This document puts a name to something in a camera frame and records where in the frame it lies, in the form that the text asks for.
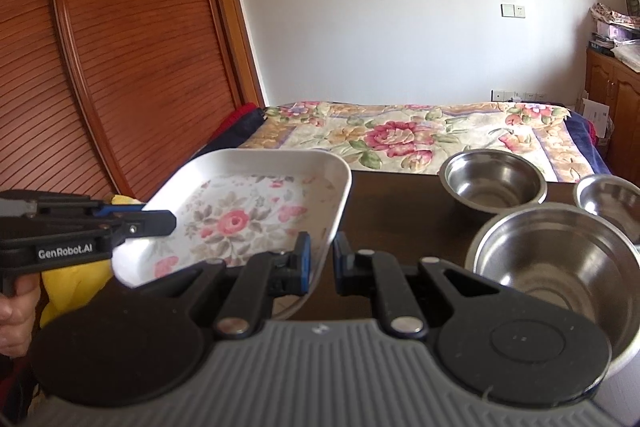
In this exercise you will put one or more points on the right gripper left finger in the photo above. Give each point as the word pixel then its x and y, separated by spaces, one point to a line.
pixel 265 277

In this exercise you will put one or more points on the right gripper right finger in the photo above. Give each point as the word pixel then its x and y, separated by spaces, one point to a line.
pixel 378 276

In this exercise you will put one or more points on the floral square plate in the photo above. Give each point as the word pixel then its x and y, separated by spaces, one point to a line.
pixel 232 204

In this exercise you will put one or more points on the medium steel bowl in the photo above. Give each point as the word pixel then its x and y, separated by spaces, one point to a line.
pixel 492 181

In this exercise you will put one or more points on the large steel bowl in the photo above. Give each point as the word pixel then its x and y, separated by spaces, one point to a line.
pixel 568 257

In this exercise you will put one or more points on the small steel bowl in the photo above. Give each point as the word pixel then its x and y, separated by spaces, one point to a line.
pixel 611 198

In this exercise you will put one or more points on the person's left hand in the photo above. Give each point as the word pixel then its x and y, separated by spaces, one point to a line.
pixel 18 316

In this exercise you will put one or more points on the yellow plush toy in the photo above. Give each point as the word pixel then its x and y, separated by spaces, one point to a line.
pixel 71 288

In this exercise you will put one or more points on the floral bed quilt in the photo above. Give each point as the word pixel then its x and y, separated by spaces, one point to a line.
pixel 419 138

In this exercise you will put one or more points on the navy folded cloth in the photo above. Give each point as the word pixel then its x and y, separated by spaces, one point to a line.
pixel 237 135

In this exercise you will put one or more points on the red folded cloth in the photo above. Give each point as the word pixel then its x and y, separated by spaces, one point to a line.
pixel 233 118

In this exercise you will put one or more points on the wooden louvered wardrobe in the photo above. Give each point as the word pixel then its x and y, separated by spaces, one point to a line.
pixel 103 97

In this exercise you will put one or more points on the white power strip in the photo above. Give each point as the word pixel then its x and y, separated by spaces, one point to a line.
pixel 498 95

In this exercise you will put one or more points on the white paper bag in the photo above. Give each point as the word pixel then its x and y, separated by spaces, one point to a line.
pixel 598 114

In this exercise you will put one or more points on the wooden sideboard cabinet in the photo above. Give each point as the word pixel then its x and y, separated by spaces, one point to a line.
pixel 614 84

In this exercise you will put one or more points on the stack of papers and boxes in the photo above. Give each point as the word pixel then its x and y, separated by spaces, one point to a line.
pixel 616 34

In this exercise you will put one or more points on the wall switch socket plate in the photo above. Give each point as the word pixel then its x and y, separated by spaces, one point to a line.
pixel 513 11

